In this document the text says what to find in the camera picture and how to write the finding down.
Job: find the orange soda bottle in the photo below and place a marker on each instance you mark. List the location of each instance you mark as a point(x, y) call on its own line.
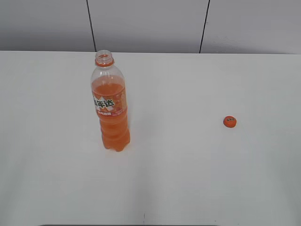
point(110, 99)

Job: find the orange bottle cap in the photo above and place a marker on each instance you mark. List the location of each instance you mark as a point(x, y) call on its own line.
point(229, 121)

